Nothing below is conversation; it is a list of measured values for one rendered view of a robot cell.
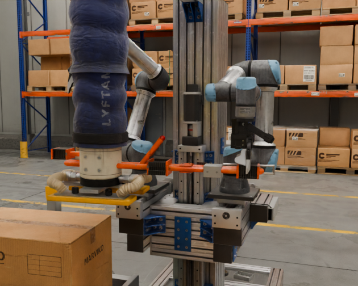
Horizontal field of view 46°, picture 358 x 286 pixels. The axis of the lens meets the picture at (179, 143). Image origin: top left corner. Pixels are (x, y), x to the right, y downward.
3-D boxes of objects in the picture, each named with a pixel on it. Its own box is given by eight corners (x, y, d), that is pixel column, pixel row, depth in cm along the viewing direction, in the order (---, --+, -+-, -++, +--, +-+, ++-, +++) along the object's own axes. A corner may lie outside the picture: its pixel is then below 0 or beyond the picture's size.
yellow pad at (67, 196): (45, 201, 166) (45, 188, 166) (58, 195, 176) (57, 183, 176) (129, 206, 159) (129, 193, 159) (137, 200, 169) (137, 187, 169)
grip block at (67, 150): (50, 159, 204) (50, 148, 203) (59, 156, 212) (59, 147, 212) (67, 160, 202) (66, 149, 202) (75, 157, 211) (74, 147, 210)
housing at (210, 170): (203, 177, 164) (203, 165, 163) (205, 174, 171) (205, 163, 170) (221, 178, 163) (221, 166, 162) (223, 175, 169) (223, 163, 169)
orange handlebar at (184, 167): (37, 167, 178) (37, 158, 178) (70, 156, 208) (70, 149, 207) (263, 177, 159) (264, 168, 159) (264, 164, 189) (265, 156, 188)
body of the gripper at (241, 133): (232, 147, 168) (232, 117, 167) (254, 148, 167) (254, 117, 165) (230, 150, 161) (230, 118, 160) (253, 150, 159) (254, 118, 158)
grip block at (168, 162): (146, 175, 167) (146, 160, 166) (152, 171, 176) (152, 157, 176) (166, 176, 165) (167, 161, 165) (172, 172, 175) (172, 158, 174)
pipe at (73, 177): (48, 190, 168) (48, 176, 167) (75, 179, 192) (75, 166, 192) (130, 195, 161) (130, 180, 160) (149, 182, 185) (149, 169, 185)
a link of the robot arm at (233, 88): (235, 83, 178) (229, 82, 168) (262, 83, 174) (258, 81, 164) (235, 102, 179) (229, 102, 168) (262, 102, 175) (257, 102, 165)
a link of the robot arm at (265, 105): (249, 170, 216) (252, 62, 213) (279, 172, 211) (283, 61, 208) (244, 172, 204) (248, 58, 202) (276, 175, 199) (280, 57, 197)
